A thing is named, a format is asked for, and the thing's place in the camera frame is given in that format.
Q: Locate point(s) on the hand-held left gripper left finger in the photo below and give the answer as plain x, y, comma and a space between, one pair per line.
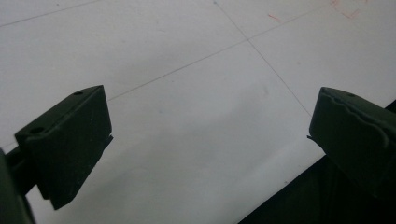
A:
71, 140

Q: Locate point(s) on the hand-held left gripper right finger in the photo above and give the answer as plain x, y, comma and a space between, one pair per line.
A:
355, 137

